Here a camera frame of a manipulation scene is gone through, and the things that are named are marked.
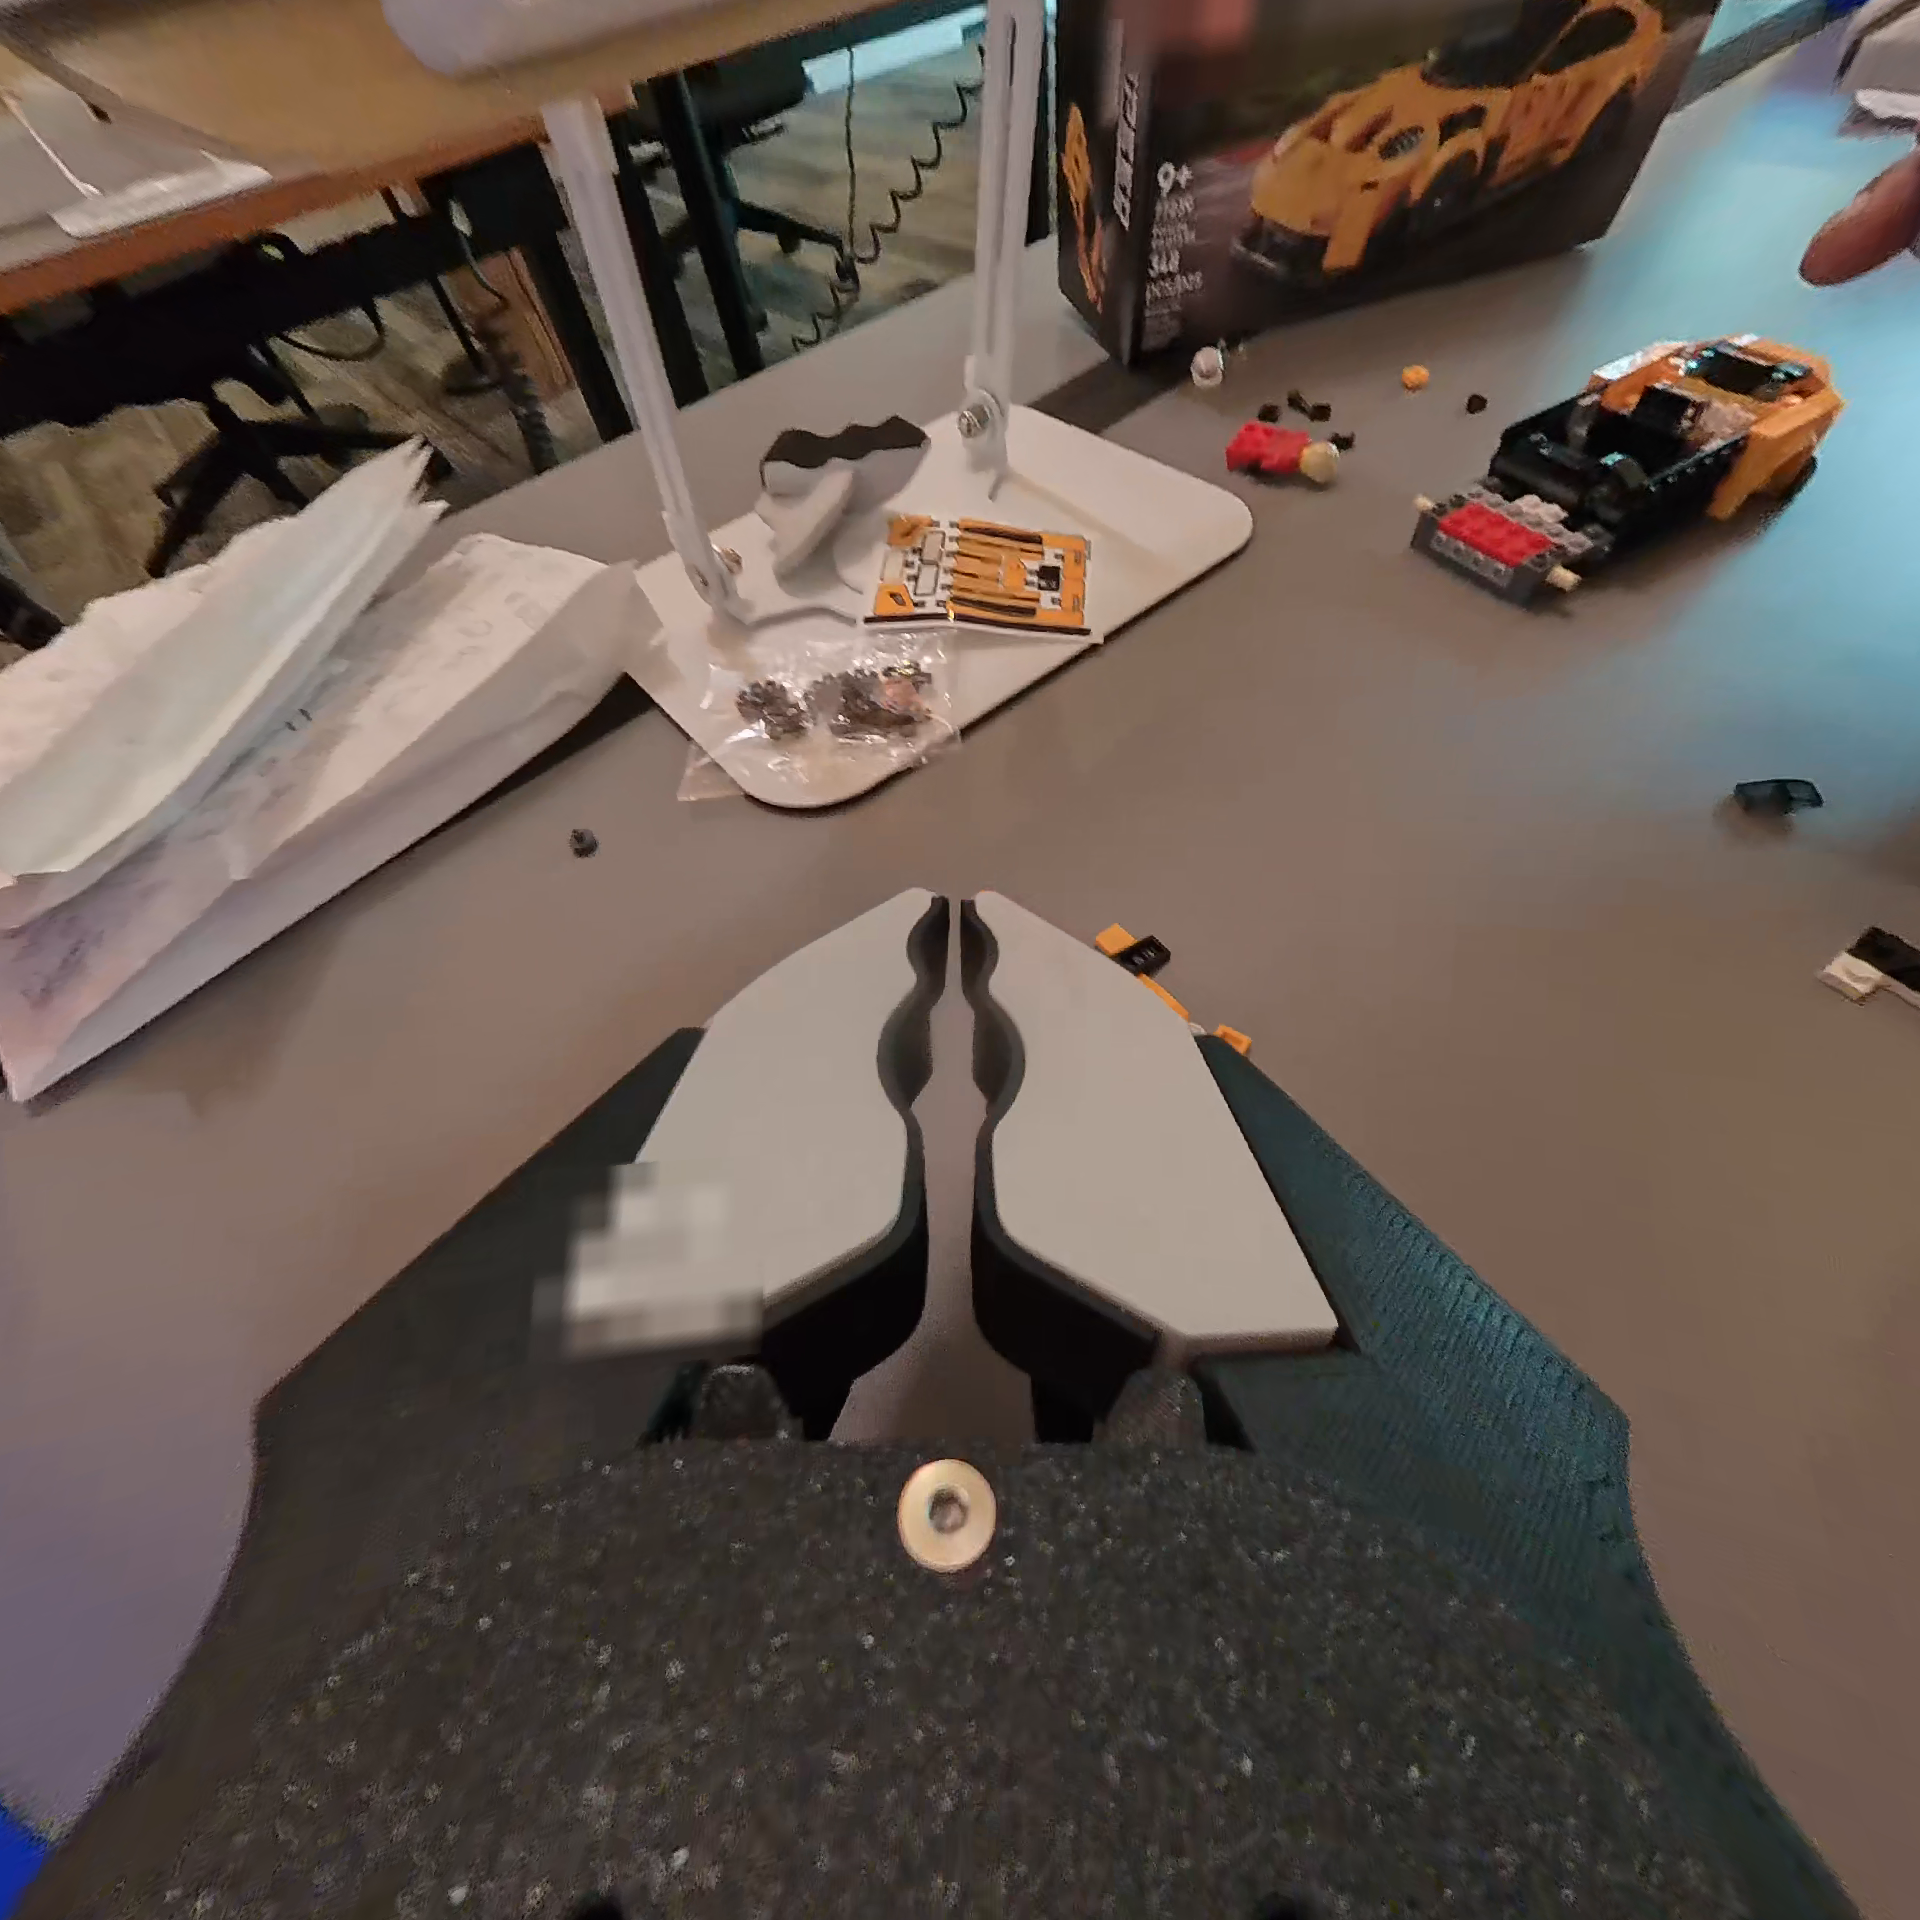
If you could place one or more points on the dark curved lego piece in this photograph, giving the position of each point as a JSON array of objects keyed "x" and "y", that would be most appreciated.
[{"x": 1779, "y": 796}]

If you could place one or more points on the pile of mixed small lego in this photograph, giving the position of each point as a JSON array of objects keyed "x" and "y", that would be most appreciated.
[{"x": 1148, "y": 954}]

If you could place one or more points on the person's right hand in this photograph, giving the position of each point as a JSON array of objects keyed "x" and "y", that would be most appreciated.
[{"x": 1875, "y": 226}]

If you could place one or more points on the white paper bags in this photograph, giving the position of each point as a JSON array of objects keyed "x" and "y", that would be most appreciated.
[{"x": 301, "y": 722}]

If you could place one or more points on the white round lego piece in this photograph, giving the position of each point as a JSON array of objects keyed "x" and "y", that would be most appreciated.
[{"x": 1321, "y": 462}]

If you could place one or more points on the lego set box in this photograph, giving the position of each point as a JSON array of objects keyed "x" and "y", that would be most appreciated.
[{"x": 1350, "y": 165}]

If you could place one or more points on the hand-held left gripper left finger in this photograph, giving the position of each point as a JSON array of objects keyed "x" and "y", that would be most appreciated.
[{"x": 810, "y": 1096}]

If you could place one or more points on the partly built lego car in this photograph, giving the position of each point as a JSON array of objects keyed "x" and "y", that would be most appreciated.
[{"x": 1621, "y": 466}]

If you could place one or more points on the white tray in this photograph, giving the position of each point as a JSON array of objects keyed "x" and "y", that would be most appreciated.
[{"x": 1156, "y": 525}]

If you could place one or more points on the orange sticker sheet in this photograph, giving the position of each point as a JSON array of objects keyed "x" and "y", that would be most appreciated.
[{"x": 983, "y": 580}]

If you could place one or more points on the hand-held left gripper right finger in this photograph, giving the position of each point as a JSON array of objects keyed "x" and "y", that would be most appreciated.
[{"x": 1142, "y": 1172}]

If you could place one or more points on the red lego brick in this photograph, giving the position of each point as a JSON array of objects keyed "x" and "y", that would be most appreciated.
[{"x": 1263, "y": 446}]

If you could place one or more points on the black office chair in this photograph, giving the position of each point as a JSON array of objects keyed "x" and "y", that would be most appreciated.
[
  {"x": 226, "y": 390},
  {"x": 734, "y": 165}
]

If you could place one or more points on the bag of dark lego parts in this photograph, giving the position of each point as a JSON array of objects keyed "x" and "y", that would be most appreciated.
[{"x": 826, "y": 704}]

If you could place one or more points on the grey and black lego part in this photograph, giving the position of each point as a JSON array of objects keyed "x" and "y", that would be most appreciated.
[{"x": 820, "y": 504}]

